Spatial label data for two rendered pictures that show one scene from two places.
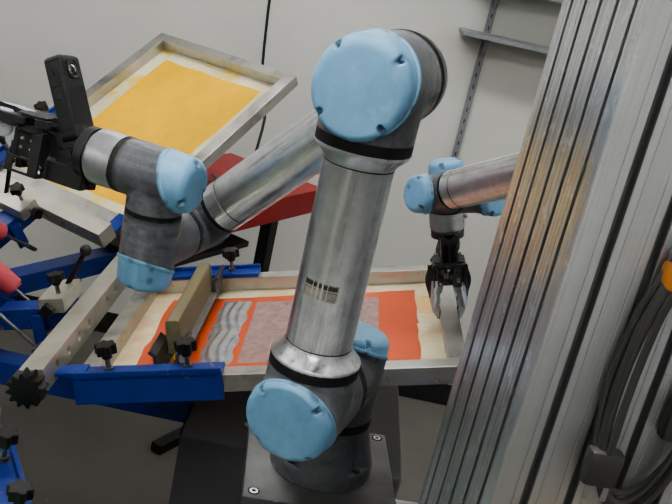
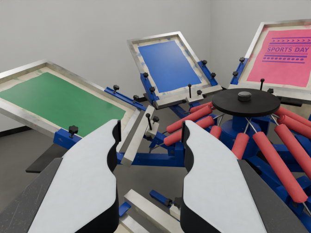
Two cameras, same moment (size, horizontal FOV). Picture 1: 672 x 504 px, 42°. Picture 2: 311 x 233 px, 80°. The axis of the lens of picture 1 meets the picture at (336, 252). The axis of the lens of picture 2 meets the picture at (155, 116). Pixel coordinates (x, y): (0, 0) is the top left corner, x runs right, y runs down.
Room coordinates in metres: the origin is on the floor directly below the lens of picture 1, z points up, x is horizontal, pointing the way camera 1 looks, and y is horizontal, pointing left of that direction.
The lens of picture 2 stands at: (1.16, 0.42, 1.74)
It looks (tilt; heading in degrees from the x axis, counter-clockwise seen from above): 28 degrees down; 76
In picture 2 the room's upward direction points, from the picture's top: 8 degrees counter-clockwise
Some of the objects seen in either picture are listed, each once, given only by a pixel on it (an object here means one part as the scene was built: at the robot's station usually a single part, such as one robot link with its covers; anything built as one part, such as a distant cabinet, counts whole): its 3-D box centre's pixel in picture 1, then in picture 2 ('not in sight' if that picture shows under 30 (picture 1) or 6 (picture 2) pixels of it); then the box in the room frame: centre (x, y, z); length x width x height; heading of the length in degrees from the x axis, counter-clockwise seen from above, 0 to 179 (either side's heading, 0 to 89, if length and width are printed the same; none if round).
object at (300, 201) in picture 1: (224, 190); not in sight; (3.06, 0.44, 1.06); 0.61 x 0.46 x 0.12; 151
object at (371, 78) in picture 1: (339, 253); not in sight; (1.01, 0.00, 1.63); 0.15 x 0.12 x 0.55; 162
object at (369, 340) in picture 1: (341, 366); not in sight; (1.14, -0.04, 1.42); 0.13 x 0.12 x 0.14; 162
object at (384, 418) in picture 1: (298, 407); not in sight; (1.84, 0.01, 0.95); 0.48 x 0.44 x 0.01; 91
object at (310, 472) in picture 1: (326, 434); not in sight; (1.14, -0.05, 1.31); 0.15 x 0.15 x 0.10
